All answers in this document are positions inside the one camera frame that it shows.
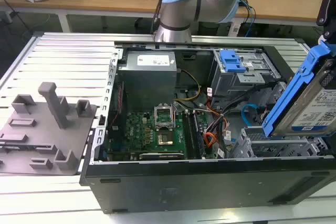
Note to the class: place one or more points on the CPU socket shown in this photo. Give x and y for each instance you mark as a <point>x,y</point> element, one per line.
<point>166,139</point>

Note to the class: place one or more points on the metal disk bay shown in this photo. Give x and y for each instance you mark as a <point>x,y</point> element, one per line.
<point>275,148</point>

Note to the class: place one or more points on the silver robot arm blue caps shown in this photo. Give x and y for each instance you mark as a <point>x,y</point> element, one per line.
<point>178,6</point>

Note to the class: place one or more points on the hard disk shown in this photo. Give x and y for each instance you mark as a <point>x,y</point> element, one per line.
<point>315,103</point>

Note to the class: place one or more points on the black expansion slot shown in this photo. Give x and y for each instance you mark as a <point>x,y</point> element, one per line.
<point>160,155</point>

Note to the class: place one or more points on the blue plastic bay latch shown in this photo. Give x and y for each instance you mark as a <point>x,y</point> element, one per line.
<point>231,62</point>

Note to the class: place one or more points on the black PC case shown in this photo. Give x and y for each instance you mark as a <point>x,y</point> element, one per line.
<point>183,187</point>

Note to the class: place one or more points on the grey power supply unit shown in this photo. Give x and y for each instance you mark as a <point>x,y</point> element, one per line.
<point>147,82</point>

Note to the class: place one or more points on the grey parts rack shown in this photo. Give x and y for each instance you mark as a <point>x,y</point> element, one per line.
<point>39,129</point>

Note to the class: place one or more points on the green motherboard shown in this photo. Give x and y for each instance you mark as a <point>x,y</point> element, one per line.
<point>141,132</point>

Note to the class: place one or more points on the grey metal drive cage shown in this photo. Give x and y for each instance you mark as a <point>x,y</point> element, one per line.
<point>236,82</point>

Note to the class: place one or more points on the wooden desk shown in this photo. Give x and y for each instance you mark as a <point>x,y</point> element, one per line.
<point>105,1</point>

